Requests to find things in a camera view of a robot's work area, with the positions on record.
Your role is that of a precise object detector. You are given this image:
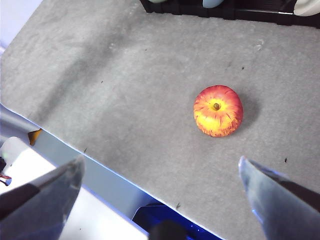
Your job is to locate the cream white plate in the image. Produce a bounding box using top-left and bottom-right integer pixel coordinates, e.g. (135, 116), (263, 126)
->
(292, 0), (320, 16)

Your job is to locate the blue box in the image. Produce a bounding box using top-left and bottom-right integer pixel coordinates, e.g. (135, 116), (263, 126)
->
(131, 202), (223, 240)

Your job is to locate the blue plate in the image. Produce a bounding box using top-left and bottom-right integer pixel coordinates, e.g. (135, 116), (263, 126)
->
(202, 0), (224, 8)

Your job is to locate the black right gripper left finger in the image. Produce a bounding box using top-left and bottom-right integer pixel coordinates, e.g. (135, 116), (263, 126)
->
(0, 155), (86, 240)

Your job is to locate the red yellow apple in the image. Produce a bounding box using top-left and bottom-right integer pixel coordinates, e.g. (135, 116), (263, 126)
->
(193, 84), (244, 138)

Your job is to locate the orange tape piece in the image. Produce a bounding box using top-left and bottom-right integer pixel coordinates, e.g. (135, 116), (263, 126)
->
(27, 128), (43, 146)

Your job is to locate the red wire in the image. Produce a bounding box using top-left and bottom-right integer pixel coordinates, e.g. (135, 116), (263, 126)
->
(0, 174), (13, 187)

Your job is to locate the black plate rack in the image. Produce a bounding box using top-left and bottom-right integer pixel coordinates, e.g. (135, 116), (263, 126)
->
(139, 0), (320, 29)

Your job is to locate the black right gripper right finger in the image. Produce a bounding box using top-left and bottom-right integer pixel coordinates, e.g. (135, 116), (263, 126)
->
(238, 156), (320, 240)

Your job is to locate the white cylindrical device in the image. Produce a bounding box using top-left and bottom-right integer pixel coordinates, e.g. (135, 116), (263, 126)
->
(0, 136), (31, 168)

